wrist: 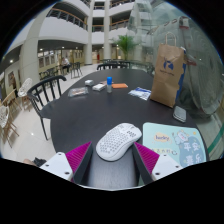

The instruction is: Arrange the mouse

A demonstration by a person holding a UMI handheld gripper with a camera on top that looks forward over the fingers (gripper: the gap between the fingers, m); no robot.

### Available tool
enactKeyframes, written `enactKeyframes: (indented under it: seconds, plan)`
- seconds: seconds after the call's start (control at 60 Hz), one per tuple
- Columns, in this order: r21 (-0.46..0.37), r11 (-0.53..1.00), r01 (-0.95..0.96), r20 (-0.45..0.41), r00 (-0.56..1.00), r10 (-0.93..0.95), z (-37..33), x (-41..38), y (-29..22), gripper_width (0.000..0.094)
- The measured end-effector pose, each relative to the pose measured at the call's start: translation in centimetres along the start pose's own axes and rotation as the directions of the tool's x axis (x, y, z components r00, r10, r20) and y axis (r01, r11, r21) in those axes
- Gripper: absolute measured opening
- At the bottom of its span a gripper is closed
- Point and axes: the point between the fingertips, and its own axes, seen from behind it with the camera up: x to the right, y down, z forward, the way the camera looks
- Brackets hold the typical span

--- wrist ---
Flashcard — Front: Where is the person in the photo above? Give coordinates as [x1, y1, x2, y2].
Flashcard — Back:
[61, 56, 72, 73]

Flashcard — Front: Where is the white honeycomb computer mouse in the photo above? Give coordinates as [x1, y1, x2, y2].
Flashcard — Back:
[95, 122, 143, 162]

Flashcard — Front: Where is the white and blue plastic bag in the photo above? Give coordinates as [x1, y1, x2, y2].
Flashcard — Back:
[127, 86, 152, 102]

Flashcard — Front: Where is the small blue-capped bottle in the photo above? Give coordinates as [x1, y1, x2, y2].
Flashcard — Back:
[106, 76, 114, 94]

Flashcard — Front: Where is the black spindle-back chair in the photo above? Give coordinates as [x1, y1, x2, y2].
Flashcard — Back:
[70, 61, 84, 80]
[26, 74, 68, 141]
[96, 61, 130, 71]

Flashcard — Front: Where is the orange flat card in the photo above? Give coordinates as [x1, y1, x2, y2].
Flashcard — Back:
[111, 83, 129, 90]

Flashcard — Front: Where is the white perforated-back chair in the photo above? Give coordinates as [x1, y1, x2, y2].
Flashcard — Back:
[16, 77, 34, 100]

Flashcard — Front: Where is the brown paper bag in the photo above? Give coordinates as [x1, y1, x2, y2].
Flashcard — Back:
[149, 31, 187, 109]

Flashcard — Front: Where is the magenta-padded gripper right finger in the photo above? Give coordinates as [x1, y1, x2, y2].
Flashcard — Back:
[131, 141, 184, 186]

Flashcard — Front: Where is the green potted palm plant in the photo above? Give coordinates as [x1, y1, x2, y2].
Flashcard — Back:
[112, 34, 140, 61]

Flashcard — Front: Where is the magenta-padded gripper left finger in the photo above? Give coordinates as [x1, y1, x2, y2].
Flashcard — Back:
[39, 141, 94, 185]

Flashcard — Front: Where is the clear plastic packet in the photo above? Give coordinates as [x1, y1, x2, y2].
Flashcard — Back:
[67, 86, 90, 99]

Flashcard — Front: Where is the light teal printed mouse pad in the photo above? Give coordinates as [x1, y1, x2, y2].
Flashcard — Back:
[142, 122, 208, 169]

